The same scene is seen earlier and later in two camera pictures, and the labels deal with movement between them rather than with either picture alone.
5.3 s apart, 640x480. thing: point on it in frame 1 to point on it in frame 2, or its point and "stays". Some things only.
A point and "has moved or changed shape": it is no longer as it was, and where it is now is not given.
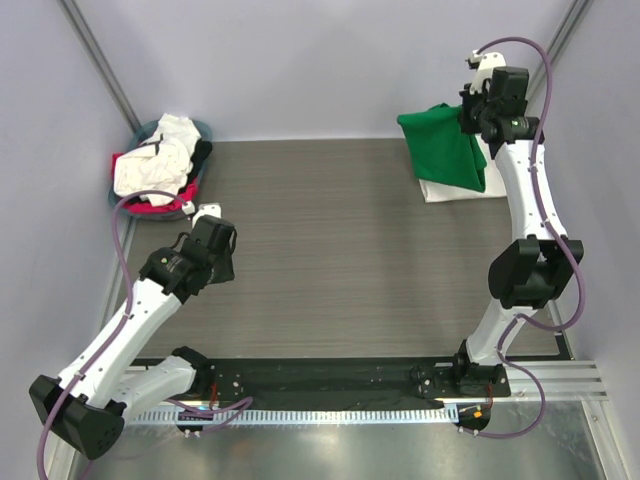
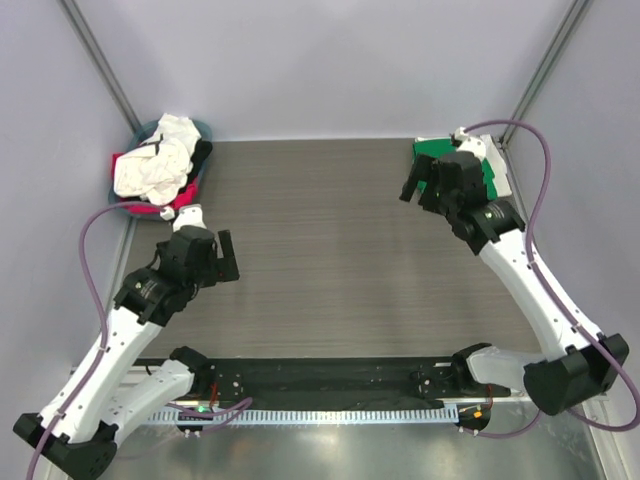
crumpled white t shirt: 161,164 stays
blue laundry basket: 139,135 stays
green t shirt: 441,150 has moved or changed shape
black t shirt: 202,149 stays
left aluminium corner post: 100,63 stays
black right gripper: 468,126 to 425,168
